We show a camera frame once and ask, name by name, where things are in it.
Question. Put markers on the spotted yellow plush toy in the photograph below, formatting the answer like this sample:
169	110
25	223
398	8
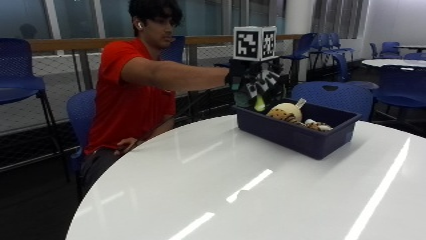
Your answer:
287	115

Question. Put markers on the white marker cube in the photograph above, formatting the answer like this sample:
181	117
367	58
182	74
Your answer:
247	43

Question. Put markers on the blue plastic chair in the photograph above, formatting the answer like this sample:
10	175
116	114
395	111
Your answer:
337	46
333	98
174	50
387	50
80	113
399	88
303	46

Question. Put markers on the dark blue plastic bin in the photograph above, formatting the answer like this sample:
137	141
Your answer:
301	138

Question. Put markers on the white round column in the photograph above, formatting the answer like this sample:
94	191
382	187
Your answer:
299	16

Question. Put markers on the the person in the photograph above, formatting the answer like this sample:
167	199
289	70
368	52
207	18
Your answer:
126	96

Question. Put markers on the round white table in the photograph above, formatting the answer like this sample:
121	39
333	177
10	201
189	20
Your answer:
394	62

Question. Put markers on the white earbud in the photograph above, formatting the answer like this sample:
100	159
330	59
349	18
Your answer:
138	25

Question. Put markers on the wooden handrail with mesh fence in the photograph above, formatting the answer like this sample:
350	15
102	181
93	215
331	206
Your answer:
66	44

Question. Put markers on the blue chair with tall legs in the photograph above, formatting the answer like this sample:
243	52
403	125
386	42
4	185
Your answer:
20	83

